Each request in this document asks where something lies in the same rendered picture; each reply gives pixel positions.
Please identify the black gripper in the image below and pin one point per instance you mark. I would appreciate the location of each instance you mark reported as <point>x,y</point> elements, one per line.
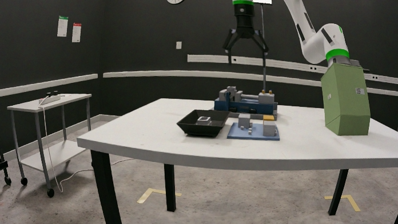
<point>244,30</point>

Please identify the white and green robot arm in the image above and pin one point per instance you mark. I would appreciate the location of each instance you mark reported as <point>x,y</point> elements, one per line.
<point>328,43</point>

